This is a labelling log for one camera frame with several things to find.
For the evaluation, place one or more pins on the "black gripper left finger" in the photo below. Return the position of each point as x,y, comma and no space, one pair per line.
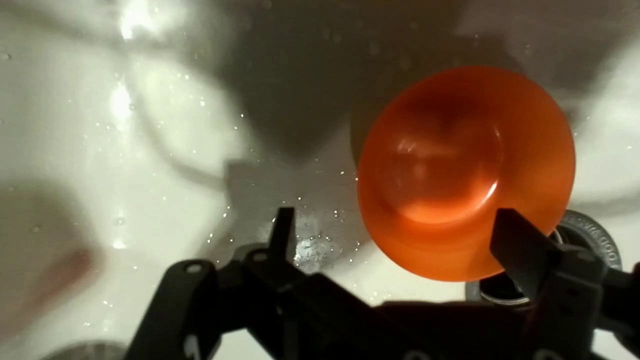
266,306

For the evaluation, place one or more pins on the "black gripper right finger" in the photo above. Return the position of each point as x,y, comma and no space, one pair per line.
561,292

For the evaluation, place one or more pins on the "orange plastic bowl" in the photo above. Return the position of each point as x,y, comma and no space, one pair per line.
460,167

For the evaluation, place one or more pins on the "metal sink drain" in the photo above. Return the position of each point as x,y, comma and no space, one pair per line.
593,236

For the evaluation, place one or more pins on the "white kitchen sink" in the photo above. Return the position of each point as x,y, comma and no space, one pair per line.
101,133

